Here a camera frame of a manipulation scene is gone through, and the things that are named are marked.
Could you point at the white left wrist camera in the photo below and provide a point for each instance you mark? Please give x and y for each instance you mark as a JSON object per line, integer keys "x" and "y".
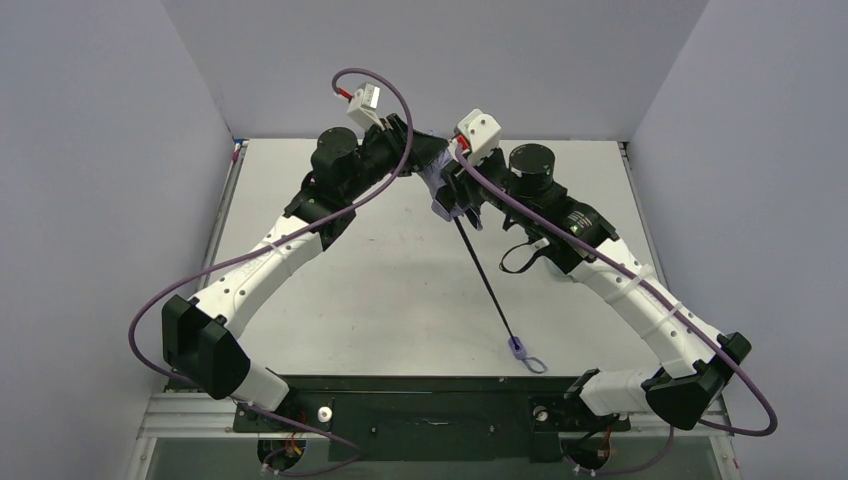
{"x": 362, "y": 108}

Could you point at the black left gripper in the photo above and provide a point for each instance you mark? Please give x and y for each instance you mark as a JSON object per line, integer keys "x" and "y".
{"x": 411, "y": 142}

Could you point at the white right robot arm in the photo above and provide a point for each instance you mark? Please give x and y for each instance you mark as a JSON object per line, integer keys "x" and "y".
{"x": 696, "y": 361}

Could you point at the lavender folding umbrella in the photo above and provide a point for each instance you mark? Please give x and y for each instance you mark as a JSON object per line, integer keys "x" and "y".
{"x": 445, "y": 205}

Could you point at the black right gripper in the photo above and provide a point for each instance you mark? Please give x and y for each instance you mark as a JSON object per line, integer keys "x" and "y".
{"x": 460, "y": 192}

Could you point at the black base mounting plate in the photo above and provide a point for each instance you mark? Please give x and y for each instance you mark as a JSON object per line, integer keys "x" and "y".
{"x": 420, "y": 418}

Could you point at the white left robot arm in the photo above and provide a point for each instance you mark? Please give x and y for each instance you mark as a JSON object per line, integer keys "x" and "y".
{"x": 200, "y": 334}

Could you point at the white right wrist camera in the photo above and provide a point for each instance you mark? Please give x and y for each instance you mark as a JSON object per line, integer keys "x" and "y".
{"x": 478, "y": 133}

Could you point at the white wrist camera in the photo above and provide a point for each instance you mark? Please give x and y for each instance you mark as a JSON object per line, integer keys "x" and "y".
{"x": 362, "y": 108}
{"x": 478, "y": 133}

